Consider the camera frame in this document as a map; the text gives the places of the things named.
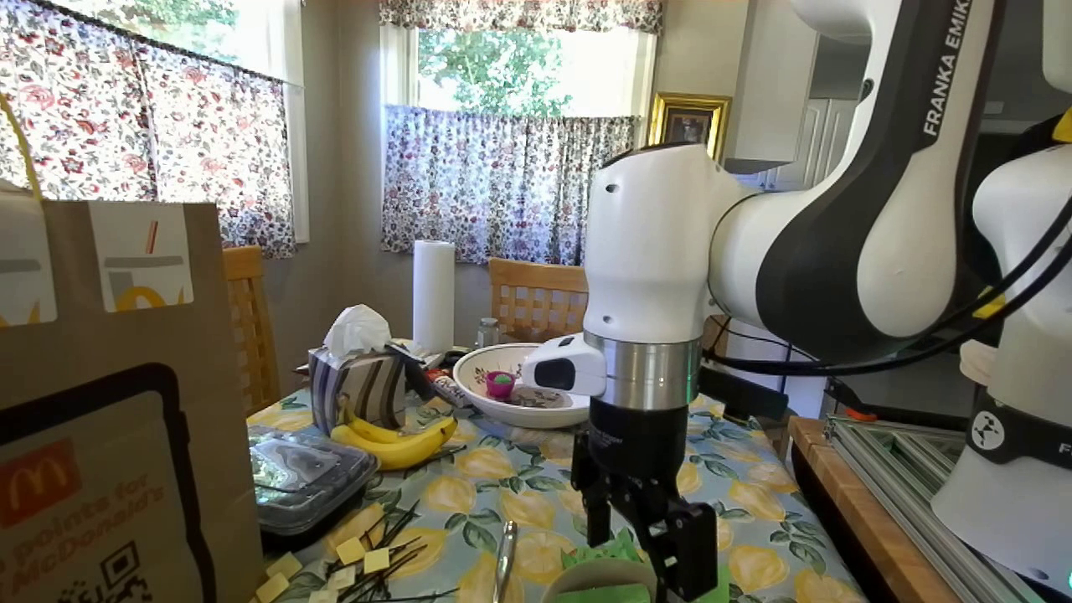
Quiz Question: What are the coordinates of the floral curtain valance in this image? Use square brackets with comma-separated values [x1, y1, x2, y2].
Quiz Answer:
[374, 0, 667, 38]

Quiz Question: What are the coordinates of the wooden board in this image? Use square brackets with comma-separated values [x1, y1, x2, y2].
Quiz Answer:
[786, 416, 938, 603]

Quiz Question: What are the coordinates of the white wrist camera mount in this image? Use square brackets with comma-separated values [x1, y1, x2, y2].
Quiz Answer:
[524, 333, 609, 402]

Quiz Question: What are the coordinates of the white tissue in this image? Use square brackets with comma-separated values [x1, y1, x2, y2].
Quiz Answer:
[320, 302, 396, 362]

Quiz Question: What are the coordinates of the aluminium rail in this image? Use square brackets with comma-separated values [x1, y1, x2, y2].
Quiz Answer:
[831, 416, 1048, 603]

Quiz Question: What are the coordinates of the small grey packet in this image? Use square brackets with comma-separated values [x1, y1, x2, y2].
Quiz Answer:
[514, 383, 571, 413]

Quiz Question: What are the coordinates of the white framed window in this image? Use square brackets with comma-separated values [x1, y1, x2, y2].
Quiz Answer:
[379, 21, 665, 120]

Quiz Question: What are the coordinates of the small yellow banana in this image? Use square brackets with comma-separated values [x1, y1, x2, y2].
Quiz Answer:
[344, 416, 412, 448]

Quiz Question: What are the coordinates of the wooden chair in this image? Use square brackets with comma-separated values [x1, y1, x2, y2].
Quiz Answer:
[485, 259, 594, 346]
[217, 245, 285, 416]

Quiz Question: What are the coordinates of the black thin wire object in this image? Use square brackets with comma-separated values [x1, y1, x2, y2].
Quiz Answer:
[333, 498, 437, 603]

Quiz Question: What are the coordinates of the black plastic food container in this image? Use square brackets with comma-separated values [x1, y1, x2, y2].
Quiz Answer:
[244, 430, 382, 542]

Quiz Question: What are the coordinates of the brown McDonald's paper bag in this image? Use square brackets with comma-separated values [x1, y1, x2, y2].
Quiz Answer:
[0, 94, 268, 603]

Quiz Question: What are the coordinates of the wide floral curtain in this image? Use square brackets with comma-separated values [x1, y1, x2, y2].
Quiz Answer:
[0, 0, 297, 254]

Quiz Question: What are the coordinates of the floral cafe curtain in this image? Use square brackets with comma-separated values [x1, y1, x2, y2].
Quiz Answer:
[379, 100, 648, 270]

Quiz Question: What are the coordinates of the white floral bowl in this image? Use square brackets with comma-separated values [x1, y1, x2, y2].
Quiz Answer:
[449, 338, 598, 433]

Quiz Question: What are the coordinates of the striped tissue box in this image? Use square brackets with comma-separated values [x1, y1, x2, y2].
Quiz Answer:
[310, 346, 418, 435]

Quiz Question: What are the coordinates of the black red marker pen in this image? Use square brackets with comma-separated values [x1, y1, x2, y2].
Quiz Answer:
[421, 369, 485, 422]

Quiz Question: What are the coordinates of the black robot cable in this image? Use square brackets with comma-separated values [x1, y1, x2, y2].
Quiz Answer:
[699, 197, 1072, 379]

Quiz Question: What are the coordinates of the white paper towel roll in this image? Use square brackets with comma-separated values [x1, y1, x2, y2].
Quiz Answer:
[408, 238, 459, 359]

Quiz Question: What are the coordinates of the lemon print tablecloth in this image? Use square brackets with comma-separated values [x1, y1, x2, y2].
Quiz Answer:
[244, 365, 872, 603]

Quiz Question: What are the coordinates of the small pink item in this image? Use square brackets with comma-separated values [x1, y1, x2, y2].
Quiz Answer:
[482, 369, 521, 405]

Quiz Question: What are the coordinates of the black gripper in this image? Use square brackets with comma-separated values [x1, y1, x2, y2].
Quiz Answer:
[571, 397, 721, 603]

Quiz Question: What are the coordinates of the metal spoon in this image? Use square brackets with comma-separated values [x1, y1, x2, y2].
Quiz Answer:
[490, 520, 524, 603]

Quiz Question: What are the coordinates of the large yellow banana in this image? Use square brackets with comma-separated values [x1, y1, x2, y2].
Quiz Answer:
[330, 413, 464, 477]

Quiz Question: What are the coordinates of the gold framed picture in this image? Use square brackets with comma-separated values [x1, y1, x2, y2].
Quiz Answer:
[642, 92, 736, 161]

